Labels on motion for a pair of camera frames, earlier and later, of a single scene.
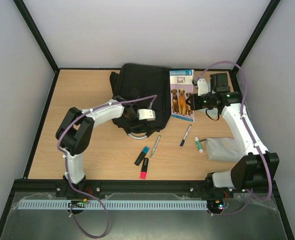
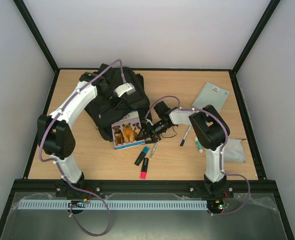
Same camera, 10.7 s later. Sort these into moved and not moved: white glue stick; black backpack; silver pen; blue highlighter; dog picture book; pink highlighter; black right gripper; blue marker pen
Moved: black backpack; dog picture book; black right gripper
Not moved: pink highlighter; blue marker pen; silver pen; white glue stick; blue highlighter
